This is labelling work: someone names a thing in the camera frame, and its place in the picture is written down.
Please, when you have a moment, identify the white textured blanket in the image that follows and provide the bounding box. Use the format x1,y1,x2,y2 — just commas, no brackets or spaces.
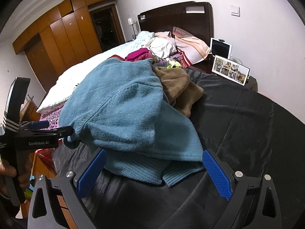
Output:
37,31,155,114

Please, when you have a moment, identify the person's left hand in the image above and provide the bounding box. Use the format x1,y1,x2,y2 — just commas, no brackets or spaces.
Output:
0,156,32,196

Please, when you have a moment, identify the magenta garment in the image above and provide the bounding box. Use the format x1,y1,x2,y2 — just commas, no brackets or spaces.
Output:
125,48,154,62

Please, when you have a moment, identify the green and white toy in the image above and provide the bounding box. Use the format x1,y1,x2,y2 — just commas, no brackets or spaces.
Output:
166,60,183,69

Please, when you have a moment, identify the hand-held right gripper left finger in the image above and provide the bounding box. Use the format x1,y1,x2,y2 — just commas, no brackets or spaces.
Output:
28,148,108,229

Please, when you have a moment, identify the pink patterned bed sheet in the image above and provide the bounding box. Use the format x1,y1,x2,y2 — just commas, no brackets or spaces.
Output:
39,105,65,130

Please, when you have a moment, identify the dark doorway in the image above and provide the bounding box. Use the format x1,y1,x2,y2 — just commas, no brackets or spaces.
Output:
89,6,125,52

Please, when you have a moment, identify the photo collage frame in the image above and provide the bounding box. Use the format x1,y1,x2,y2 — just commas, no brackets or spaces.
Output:
212,55,250,86

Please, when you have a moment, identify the white tablet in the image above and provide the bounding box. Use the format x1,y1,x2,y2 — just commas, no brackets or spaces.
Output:
210,38,232,60

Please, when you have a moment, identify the dark wooden nightstand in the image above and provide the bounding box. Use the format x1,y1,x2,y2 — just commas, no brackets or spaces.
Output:
191,60,258,92

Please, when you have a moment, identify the white floor lamp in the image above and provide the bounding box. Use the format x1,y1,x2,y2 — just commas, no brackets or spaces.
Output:
127,17,139,41

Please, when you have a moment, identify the brown fleece garment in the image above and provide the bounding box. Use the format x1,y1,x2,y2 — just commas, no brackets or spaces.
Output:
152,65,205,118

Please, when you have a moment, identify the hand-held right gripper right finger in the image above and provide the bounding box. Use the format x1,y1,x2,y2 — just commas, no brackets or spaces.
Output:
202,150,283,229

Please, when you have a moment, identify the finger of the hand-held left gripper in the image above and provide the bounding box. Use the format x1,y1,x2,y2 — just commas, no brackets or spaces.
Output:
24,125,74,139
19,120,50,131

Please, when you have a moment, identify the blue knitted sweater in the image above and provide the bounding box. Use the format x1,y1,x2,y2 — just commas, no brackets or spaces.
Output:
59,58,205,188

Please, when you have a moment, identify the brown wooden cabinet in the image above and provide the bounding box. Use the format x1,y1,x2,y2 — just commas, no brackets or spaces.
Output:
20,95,42,123

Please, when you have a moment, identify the dark wooden headboard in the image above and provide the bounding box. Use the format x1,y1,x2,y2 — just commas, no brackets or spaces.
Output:
137,2,214,65

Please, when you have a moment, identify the brown wooden wardrobe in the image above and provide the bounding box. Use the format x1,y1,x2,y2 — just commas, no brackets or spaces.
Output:
12,0,120,93

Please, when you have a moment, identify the white crumpled cloth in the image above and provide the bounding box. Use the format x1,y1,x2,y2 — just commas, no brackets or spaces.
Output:
149,37,177,58

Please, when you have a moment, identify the pink striped pillow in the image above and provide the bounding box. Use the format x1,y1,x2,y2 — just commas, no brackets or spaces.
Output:
172,27,212,65

